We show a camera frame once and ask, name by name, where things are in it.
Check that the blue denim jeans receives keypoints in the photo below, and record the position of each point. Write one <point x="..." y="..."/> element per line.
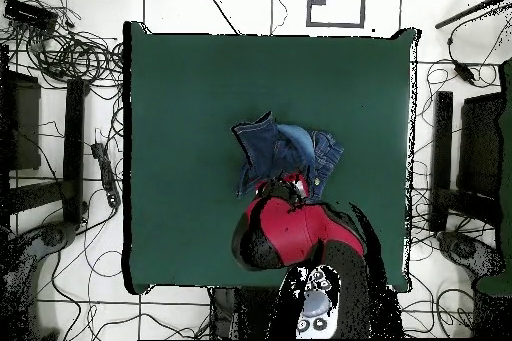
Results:
<point x="264" y="145"/>

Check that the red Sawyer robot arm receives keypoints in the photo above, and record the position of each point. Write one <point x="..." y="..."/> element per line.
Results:
<point x="292" y="233"/>

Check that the dark green table cloth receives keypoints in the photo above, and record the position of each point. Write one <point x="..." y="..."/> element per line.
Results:
<point x="180" y="117"/>

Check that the black upright bar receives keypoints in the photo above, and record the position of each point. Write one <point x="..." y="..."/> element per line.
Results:
<point x="442" y="149"/>
<point x="74" y="149"/>

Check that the black wheeled base leg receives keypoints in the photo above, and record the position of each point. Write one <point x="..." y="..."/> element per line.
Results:
<point x="52" y="236"/>
<point x="464" y="249"/>

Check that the black panel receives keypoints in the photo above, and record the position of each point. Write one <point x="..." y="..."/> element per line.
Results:
<point x="480" y="141"/>

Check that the black power strip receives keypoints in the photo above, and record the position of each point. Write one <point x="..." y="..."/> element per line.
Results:
<point x="107" y="175"/>

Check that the black power adapter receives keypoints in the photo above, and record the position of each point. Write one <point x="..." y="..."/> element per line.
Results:
<point x="464" y="72"/>

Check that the black tripod leg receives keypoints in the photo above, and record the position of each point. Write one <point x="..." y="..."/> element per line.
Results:
<point x="468" y="11"/>

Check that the black case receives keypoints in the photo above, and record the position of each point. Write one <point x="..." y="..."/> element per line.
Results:
<point x="24" y="121"/>

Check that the black electronics box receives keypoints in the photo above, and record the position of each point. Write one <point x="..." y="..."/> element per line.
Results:
<point x="28" y="13"/>

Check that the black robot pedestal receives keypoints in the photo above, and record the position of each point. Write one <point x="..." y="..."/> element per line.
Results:
<point x="248" y="313"/>

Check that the gray square frame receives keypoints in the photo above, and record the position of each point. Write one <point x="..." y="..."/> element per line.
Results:
<point x="336" y="25"/>

